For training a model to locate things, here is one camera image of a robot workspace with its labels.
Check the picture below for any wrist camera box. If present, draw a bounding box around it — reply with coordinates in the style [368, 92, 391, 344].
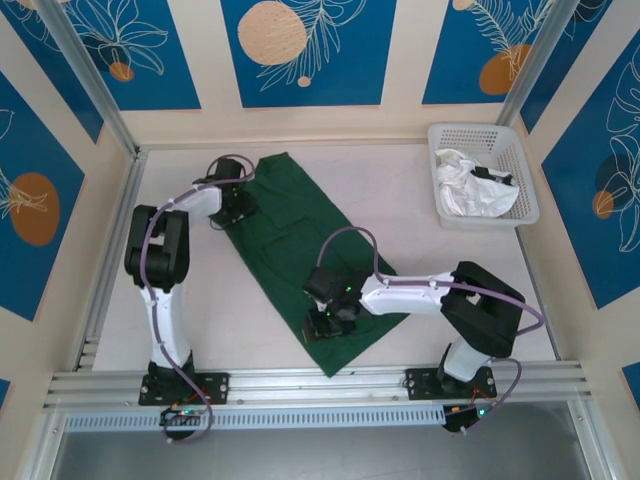
[303, 267, 347, 304]
[207, 157, 242, 184]

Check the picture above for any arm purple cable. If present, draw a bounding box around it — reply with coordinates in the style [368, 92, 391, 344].
[317, 226, 546, 436]
[141, 154, 259, 445]

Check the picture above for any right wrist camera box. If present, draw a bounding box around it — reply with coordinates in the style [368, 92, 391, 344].
[303, 267, 347, 304]

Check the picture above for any long aluminium mounting rail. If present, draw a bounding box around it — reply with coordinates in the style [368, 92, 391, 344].
[42, 362, 594, 409]

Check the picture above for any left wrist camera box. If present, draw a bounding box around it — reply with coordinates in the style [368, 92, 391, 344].
[207, 157, 242, 184]

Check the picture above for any white t-shirt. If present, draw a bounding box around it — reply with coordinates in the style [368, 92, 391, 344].
[433, 147, 521, 220]

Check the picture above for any green t-shirt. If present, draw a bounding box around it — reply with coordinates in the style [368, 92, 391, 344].
[219, 152, 409, 380]

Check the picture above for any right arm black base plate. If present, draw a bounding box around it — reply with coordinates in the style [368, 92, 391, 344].
[405, 367, 499, 401]

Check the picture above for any blue floral wall panel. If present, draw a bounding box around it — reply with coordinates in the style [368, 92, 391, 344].
[422, 0, 556, 106]
[0, 0, 105, 144]
[49, 0, 202, 112]
[542, 37, 640, 311]
[519, 0, 616, 135]
[0, 72, 86, 321]

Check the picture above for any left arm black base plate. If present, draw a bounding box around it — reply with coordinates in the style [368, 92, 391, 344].
[138, 372, 231, 407]

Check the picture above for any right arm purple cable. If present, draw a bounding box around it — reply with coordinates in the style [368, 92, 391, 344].
[317, 226, 546, 436]

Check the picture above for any white perforated plastic basket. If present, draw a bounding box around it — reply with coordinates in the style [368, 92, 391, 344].
[427, 122, 542, 231]

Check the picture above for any blue panel with beige circle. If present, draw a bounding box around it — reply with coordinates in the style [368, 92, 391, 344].
[220, 0, 399, 109]

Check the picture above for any grey slotted cable duct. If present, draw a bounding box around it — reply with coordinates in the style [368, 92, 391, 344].
[62, 404, 449, 432]

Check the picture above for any aluminium frame post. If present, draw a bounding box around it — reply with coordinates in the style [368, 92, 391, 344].
[27, 407, 69, 480]
[34, 0, 141, 159]
[487, 0, 574, 151]
[567, 399, 619, 480]

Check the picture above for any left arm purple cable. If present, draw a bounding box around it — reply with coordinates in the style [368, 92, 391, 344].
[141, 154, 259, 445]

